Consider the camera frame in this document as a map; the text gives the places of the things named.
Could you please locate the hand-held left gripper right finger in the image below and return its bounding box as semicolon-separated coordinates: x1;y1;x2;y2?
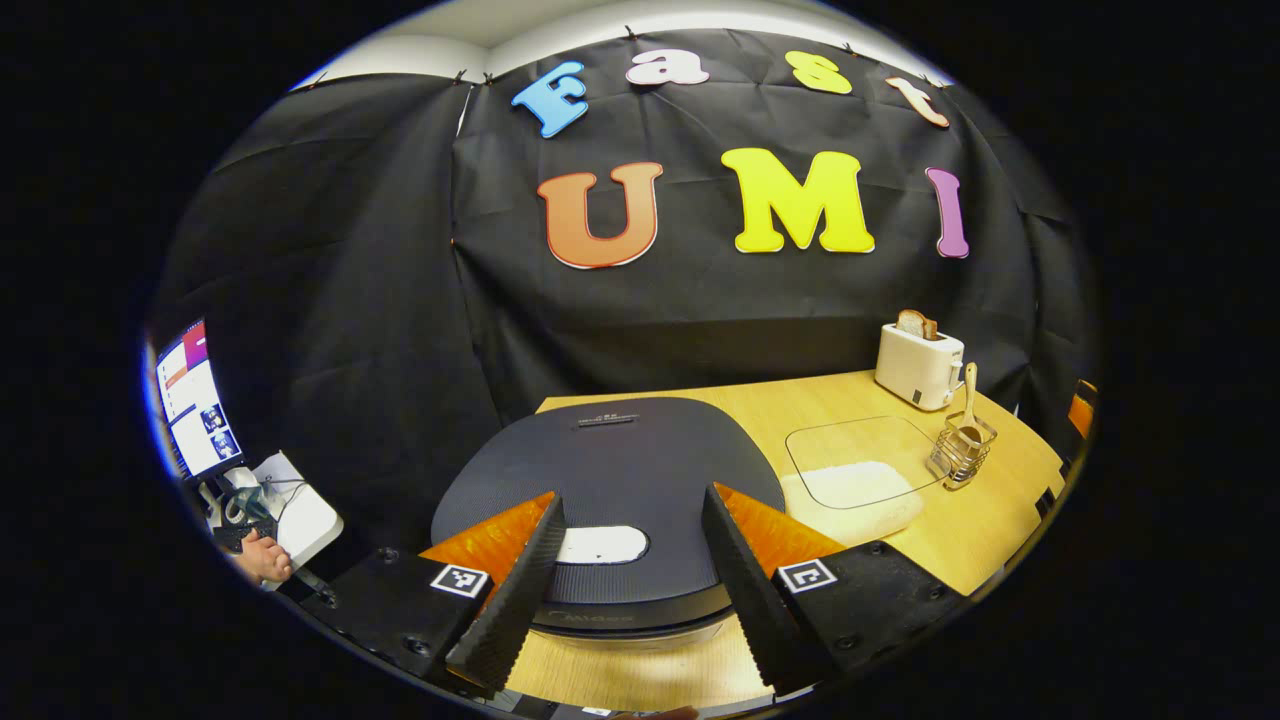
701;483;966;696

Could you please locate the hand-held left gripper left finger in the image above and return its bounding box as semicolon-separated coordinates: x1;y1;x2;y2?
300;492;567;698

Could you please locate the wire chopstick holder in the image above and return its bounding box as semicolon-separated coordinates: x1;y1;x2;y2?
927;410;999;491

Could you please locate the clear box of rice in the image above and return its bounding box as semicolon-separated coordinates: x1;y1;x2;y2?
780;415;951;546

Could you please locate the silver black rice cooker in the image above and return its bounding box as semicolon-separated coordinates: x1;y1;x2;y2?
430;396;787;653

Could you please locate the white toaster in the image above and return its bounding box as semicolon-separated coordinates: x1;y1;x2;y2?
875;322;966;412

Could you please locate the white side table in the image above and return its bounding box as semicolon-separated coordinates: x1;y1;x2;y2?
205;450;345;591

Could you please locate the black keyboard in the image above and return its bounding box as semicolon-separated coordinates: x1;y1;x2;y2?
213;518;276;553

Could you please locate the computer monitor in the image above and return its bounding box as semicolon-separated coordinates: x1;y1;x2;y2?
155;318;244;481

